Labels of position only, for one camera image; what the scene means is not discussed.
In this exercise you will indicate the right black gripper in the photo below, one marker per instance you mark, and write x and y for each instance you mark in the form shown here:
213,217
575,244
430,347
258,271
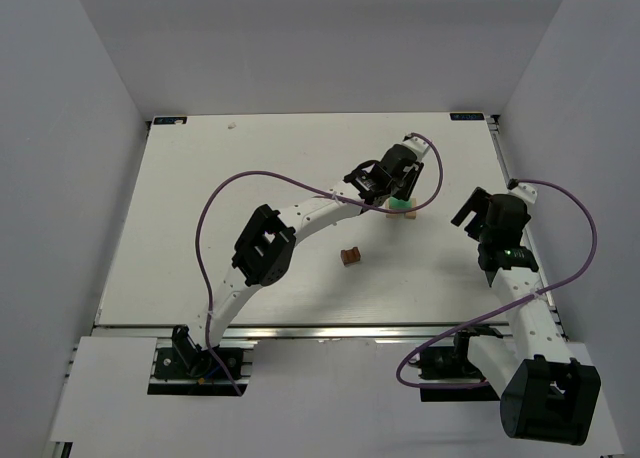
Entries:
473,208

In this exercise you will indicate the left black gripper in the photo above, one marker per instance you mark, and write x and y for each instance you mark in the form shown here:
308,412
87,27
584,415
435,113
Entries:
407,179

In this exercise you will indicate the green cylinder block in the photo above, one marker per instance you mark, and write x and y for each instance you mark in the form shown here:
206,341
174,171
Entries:
399,204

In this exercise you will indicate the brown notched block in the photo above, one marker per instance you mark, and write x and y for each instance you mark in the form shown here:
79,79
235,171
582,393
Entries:
350,256

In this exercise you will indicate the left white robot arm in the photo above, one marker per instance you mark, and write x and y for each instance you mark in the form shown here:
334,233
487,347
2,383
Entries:
264,249

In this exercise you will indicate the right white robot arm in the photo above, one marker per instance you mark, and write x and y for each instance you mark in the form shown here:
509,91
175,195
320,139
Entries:
545,393

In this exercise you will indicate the right blue corner label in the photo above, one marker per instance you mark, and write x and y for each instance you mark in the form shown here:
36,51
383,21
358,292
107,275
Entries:
466,116

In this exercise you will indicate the blue corner label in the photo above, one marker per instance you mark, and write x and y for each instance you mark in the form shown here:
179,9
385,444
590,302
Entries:
169,120
466,116

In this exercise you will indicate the left blue corner label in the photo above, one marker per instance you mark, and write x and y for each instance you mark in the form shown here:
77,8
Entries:
169,120

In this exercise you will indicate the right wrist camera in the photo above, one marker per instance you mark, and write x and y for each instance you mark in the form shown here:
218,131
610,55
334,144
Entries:
523,191

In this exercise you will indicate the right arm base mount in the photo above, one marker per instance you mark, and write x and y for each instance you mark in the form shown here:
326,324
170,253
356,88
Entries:
454,377

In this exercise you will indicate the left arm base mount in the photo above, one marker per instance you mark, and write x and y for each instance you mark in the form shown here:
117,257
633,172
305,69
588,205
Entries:
180,367

